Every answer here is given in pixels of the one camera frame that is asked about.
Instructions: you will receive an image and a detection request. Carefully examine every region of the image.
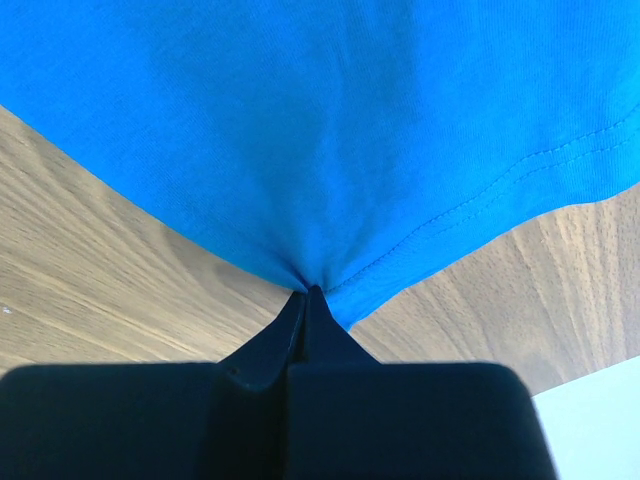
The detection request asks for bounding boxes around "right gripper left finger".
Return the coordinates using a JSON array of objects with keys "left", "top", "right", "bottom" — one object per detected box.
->
[{"left": 1, "top": 294, "right": 305, "bottom": 479}]

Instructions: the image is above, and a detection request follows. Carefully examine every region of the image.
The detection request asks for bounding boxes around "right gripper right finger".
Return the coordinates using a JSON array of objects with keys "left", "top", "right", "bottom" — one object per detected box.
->
[{"left": 287, "top": 287, "right": 555, "bottom": 479}]

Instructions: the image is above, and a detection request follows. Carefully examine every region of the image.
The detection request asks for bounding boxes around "blue t shirt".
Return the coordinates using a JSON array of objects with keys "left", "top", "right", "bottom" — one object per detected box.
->
[{"left": 1, "top": 1, "right": 639, "bottom": 327}]

